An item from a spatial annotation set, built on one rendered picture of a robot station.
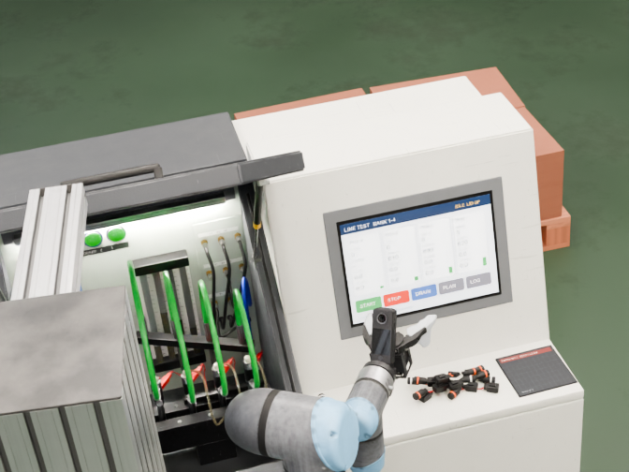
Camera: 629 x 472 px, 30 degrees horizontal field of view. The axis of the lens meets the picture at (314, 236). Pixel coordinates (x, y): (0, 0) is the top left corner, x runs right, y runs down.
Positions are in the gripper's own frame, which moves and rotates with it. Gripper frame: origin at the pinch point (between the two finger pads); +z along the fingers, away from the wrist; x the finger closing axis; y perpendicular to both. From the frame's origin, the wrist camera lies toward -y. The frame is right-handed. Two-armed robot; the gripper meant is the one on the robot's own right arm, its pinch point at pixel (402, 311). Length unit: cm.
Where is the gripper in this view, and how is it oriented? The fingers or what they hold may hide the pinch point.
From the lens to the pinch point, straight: 254.7
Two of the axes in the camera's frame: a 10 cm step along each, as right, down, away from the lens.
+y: 2.1, 8.4, 5.1
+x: 9.2, 0.0, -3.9
